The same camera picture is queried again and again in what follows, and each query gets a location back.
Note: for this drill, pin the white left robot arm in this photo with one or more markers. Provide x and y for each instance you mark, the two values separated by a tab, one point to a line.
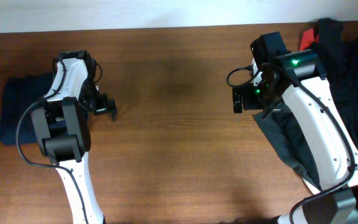
62	133

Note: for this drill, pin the red cloth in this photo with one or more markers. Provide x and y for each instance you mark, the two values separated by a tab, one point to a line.
308	37

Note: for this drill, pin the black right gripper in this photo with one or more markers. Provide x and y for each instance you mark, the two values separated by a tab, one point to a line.
248	102

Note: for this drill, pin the dark green garment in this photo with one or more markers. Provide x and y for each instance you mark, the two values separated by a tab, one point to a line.
282	129

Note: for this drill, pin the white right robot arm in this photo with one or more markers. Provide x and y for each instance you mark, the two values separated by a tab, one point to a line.
299	80

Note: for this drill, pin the navy blue shorts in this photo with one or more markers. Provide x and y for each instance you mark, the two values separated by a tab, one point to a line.
18	94

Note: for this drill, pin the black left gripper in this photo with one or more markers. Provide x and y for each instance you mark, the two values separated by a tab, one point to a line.
105	106

